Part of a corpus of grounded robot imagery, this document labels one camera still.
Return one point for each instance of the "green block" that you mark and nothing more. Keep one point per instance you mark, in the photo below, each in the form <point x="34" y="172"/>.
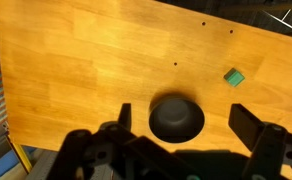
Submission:
<point x="234" y="77"/>

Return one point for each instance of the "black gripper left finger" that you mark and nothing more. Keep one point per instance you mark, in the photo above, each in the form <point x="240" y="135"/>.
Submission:
<point x="125" y="118"/>

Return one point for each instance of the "black bowl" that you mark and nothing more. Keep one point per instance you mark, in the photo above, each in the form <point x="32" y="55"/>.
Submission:
<point x="176" y="120"/>

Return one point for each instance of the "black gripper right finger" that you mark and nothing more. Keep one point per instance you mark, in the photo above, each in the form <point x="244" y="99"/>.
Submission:
<point x="245" y="125"/>

